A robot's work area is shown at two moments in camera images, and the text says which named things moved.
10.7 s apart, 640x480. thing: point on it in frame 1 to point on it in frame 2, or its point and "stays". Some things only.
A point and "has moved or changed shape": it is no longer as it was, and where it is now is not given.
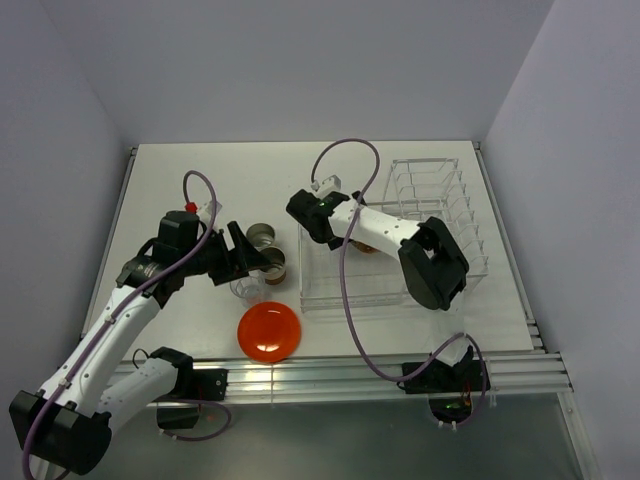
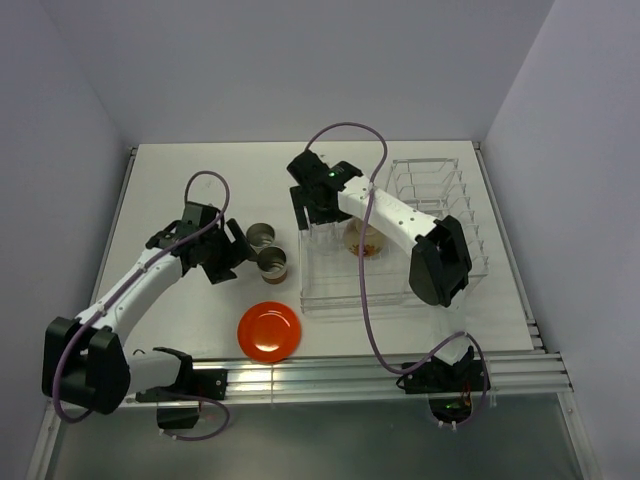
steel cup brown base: (277, 271) stays
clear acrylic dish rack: (343, 280) stays
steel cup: (261, 235) stays
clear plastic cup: (251, 288) has moved or changed shape
